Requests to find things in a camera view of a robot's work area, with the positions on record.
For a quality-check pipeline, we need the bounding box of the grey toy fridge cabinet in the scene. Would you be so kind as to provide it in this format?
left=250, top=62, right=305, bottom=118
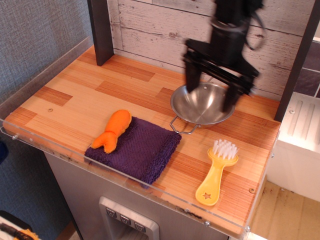
left=45, top=153, right=228, bottom=240

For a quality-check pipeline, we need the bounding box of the clear acrylic edge guard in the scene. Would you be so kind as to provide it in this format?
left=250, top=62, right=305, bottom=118
left=1, top=112, right=280, bottom=240

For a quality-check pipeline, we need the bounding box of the yellow scrub brush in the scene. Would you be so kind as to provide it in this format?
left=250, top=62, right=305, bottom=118
left=195, top=139, right=239, bottom=206

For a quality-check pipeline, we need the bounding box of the orange plush fish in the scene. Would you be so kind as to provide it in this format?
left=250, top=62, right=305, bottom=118
left=91, top=109, right=132, bottom=154

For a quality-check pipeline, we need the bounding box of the dark right shelf post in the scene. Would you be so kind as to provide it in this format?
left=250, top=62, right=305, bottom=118
left=274, top=0, right=320, bottom=122

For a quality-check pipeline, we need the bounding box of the white toy sink unit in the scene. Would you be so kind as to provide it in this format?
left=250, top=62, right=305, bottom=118
left=266, top=92, right=320, bottom=201

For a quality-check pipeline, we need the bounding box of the purple knitted cloth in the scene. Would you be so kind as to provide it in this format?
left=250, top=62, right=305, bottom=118
left=84, top=117, right=182, bottom=185

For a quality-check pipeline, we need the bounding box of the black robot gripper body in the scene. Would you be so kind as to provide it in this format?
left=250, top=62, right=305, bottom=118
left=184, top=19, right=259, bottom=95

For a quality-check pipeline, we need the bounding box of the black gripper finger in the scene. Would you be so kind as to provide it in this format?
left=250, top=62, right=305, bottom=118
left=184, top=59, right=202, bottom=93
left=222, top=83, right=247, bottom=112

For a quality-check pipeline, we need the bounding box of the orange plush toy on floor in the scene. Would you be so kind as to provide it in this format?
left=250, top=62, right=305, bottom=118
left=13, top=229, right=39, bottom=240

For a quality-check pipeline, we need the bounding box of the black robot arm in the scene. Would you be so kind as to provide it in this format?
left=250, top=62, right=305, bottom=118
left=183, top=0, right=263, bottom=112

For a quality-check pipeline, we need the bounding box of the silver dispenser panel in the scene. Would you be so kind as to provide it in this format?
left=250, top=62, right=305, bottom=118
left=99, top=196, right=160, bottom=240

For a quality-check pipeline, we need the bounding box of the small stainless steel wok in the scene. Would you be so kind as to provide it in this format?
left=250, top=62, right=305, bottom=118
left=170, top=82, right=235, bottom=135

